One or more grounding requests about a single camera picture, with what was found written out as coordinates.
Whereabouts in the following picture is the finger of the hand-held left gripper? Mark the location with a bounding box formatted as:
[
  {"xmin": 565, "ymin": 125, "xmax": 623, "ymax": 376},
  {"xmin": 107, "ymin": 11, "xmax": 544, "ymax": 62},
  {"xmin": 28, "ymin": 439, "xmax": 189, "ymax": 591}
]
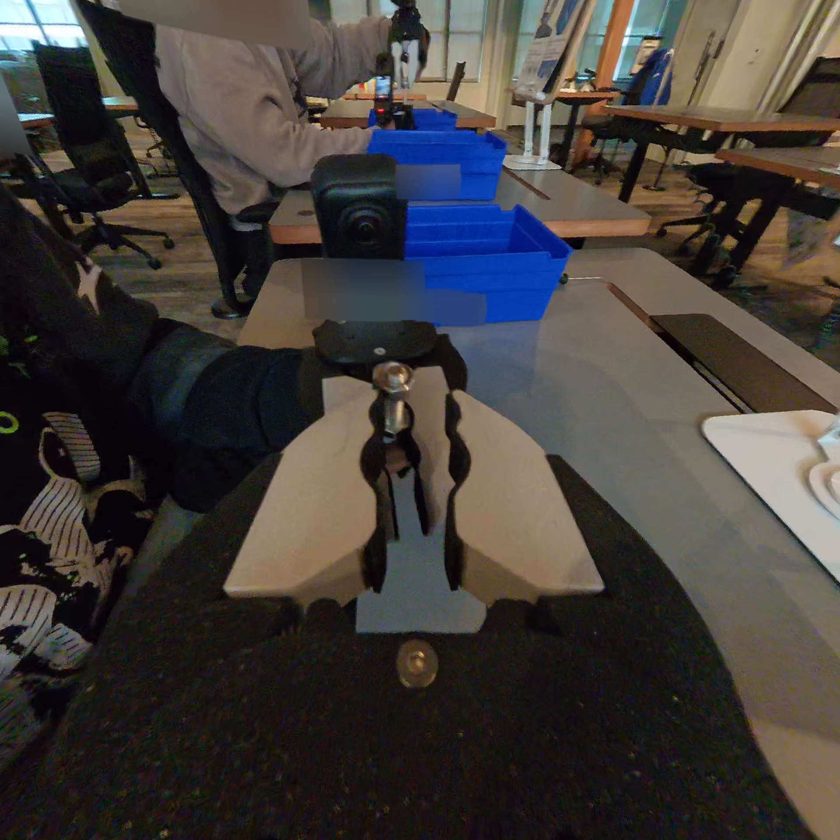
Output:
[
  {"xmin": 402, "ymin": 365, "xmax": 455, "ymax": 536},
  {"xmin": 322, "ymin": 375, "xmax": 403, "ymax": 543}
]

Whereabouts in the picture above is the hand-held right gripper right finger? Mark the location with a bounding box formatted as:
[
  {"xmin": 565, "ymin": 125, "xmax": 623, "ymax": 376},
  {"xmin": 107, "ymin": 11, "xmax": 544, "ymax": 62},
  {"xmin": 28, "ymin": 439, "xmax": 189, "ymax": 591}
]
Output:
[{"xmin": 444, "ymin": 390, "xmax": 606, "ymax": 603}]

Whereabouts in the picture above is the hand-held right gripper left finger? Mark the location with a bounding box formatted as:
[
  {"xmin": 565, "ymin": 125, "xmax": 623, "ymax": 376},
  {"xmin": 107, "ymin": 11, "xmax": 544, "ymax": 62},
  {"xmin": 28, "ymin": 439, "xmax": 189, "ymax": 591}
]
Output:
[{"xmin": 222, "ymin": 392, "xmax": 396, "ymax": 605}]

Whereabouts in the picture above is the silver hex bolt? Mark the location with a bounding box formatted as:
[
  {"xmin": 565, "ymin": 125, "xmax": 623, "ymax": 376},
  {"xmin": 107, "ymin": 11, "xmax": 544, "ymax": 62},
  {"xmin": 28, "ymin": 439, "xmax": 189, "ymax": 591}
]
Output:
[{"xmin": 382, "ymin": 366, "xmax": 410, "ymax": 470}]

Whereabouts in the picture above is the person's left forearm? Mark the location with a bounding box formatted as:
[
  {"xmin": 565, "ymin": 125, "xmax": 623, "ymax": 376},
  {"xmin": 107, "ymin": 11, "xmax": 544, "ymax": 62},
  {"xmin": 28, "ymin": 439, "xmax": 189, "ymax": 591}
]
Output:
[{"xmin": 0, "ymin": 187, "xmax": 237, "ymax": 473}]

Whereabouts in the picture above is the person's left hand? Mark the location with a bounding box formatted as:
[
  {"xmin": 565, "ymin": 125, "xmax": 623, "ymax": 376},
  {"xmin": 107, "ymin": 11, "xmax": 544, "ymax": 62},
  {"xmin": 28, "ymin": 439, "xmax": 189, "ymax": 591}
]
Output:
[{"xmin": 172, "ymin": 344, "xmax": 324, "ymax": 514}]

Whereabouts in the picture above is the black office chair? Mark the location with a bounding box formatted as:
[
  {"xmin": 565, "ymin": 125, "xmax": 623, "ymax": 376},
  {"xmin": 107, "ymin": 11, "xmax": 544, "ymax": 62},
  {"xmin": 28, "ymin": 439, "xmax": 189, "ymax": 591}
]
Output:
[
  {"xmin": 656, "ymin": 161, "xmax": 788, "ymax": 290},
  {"xmin": 75, "ymin": 0, "xmax": 277, "ymax": 320},
  {"xmin": 33, "ymin": 42, "xmax": 178, "ymax": 270}
]

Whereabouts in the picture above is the black printed shirt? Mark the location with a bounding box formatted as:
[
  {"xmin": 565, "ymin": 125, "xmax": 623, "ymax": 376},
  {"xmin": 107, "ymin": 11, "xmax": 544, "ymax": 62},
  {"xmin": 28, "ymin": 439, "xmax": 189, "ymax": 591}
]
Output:
[{"xmin": 0, "ymin": 335, "xmax": 165, "ymax": 775}]

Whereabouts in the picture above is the white tray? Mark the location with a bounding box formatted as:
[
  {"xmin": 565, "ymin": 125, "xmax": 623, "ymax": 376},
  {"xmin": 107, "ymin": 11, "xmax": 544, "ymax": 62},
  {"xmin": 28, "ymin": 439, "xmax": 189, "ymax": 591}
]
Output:
[{"xmin": 702, "ymin": 410, "xmax": 840, "ymax": 581}]

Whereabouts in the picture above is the white sign stand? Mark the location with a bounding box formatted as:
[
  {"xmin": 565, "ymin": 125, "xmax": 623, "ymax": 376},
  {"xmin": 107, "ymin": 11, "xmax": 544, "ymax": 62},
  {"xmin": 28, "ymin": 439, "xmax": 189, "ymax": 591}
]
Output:
[{"xmin": 505, "ymin": 0, "xmax": 595, "ymax": 170}]

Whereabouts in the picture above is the black desk pad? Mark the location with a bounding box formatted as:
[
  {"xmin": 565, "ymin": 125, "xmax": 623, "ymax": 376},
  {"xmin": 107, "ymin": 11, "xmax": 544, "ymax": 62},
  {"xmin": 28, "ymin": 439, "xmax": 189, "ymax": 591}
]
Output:
[{"xmin": 650, "ymin": 314, "xmax": 837, "ymax": 414}]

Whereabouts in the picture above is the small white object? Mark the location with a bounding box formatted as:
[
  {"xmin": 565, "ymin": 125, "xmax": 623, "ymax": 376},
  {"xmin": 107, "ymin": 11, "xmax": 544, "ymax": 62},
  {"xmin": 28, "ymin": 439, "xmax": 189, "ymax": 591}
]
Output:
[{"xmin": 808, "ymin": 420, "xmax": 840, "ymax": 519}]

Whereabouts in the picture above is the small wooden desk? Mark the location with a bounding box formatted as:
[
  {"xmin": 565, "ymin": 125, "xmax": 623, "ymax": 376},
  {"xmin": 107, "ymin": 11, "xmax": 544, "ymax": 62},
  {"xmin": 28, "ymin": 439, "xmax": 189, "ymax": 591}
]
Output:
[{"xmin": 508, "ymin": 88, "xmax": 621, "ymax": 165}]

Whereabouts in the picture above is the wooden pillar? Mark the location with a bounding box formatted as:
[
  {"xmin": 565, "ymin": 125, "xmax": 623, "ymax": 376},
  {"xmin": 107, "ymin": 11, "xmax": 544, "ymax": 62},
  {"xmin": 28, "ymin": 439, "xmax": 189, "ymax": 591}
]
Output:
[{"xmin": 571, "ymin": 0, "xmax": 637, "ymax": 172}]

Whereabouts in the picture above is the blue jacket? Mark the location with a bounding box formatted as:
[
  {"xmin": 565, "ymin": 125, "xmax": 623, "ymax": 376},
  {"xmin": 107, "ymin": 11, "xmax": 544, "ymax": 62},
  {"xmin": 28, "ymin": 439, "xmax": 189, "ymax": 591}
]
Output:
[{"xmin": 630, "ymin": 47, "xmax": 676, "ymax": 109}]

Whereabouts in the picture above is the wooden top desk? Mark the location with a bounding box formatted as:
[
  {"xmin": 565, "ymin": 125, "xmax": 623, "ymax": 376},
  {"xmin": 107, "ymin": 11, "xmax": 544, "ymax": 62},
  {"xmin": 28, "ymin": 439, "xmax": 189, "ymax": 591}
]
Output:
[
  {"xmin": 715, "ymin": 146, "xmax": 840, "ymax": 277},
  {"xmin": 600, "ymin": 105, "xmax": 840, "ymax": 204}
]

